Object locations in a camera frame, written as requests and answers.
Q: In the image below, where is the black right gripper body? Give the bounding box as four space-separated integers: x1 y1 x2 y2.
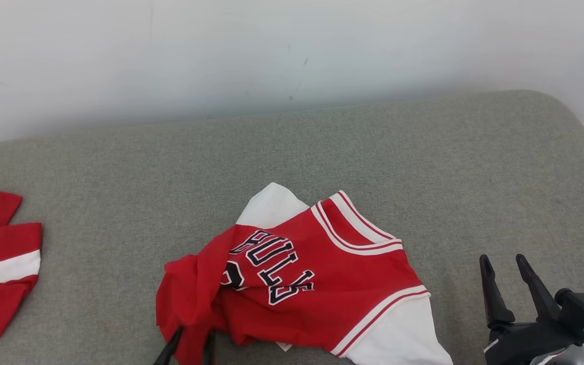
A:
485 317 584 365

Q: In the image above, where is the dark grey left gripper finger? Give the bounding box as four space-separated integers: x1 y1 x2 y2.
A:
153 327 184 365
203 330 216 365

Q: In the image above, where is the grey fabric sofa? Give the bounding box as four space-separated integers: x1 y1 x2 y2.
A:
0 90 584 365

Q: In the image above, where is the red Bulls basketball jersey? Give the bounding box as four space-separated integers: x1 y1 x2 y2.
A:
156 182 454 365

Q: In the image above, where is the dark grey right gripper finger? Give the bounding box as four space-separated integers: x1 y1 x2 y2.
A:
516 254 561 321
479 254 516 327

